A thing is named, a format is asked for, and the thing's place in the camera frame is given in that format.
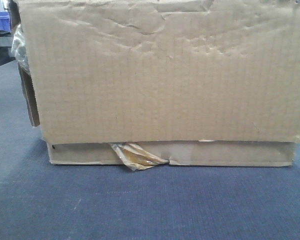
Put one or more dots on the dark object behind box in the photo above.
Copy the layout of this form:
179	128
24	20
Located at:
5	47

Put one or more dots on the peeling brown packing tape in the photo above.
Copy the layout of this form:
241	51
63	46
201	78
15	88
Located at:
135	157

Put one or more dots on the blue plastic crate far left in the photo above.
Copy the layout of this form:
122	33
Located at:
5	21

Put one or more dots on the large plain cardboard box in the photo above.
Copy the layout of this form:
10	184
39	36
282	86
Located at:
195	82

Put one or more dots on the crumpled clear plastic wrap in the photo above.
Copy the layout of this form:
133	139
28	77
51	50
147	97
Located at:
18	49

